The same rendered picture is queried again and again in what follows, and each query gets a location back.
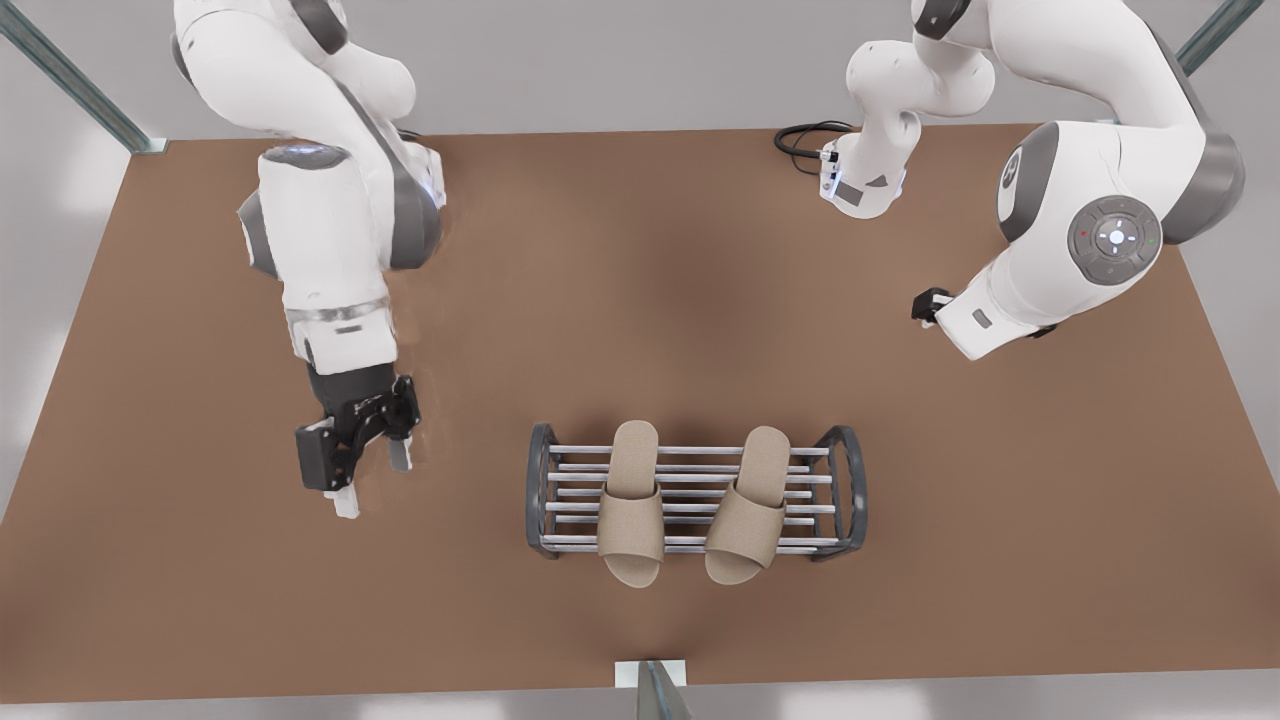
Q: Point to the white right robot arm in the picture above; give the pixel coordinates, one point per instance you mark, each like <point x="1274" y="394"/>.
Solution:
<point x="320" y="230"/>

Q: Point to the beige open-toe slipper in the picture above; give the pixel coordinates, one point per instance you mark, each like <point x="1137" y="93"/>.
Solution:
<point x="745" y="530"/>
<point x="631" y="530"/>

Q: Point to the silver post foot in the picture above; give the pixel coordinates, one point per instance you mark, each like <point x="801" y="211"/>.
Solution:
<point x="152" y="146"/>
<point x="626" y="674"/>

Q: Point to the silver frame post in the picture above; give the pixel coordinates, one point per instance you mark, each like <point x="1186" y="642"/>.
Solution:
<point x="1215" y="30"/>
<point x="70" y="75"/>
<point x="662" y="695"/>

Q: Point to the grey metal shoe rack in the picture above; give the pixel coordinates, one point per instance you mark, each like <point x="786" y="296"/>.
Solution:
<point x="690" y="480"/>

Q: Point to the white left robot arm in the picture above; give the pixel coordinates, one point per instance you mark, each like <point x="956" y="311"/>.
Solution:
<point x="1060" y="270"/>

